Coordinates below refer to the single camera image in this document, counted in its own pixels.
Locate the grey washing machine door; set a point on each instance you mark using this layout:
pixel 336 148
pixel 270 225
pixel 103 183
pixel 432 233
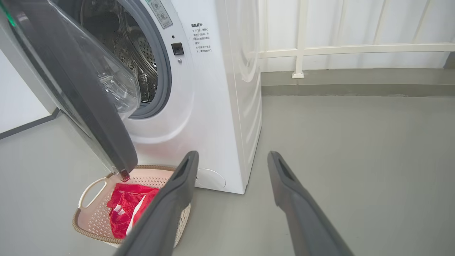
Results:
pixel 81 92

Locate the grey sticker label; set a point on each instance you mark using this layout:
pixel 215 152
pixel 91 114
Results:
pixel 160 13

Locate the red garment with white trim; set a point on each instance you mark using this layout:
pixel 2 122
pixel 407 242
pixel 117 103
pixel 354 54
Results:
pixel 121 218

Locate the black door lock slot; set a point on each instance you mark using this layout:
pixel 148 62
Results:
pixel 177 48

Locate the beige plastic laundry basket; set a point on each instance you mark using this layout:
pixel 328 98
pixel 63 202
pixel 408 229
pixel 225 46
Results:
pixel 94 217

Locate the white washing machine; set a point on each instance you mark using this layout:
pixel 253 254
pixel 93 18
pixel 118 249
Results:
pixel 213 106

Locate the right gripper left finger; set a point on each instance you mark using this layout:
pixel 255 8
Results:
pixel 163 213

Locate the white metal railing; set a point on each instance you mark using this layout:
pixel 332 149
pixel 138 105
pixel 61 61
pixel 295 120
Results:
pixel 300 49

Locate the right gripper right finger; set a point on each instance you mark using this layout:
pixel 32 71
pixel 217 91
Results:
pixel 302 217

